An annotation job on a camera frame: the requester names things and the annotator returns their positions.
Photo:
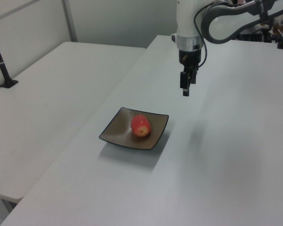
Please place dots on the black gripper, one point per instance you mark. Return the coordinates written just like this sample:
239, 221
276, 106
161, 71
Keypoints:
189, 57

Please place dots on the red apple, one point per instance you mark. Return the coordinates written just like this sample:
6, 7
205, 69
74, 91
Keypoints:
140, 126

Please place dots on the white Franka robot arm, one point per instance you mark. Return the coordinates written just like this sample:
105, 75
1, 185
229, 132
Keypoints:
186, 18

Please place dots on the brown square ceramic plate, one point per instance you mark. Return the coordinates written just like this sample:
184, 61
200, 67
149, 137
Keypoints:
119, 131

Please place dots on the black pole stand with base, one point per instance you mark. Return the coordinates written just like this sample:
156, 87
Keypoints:
1, 66

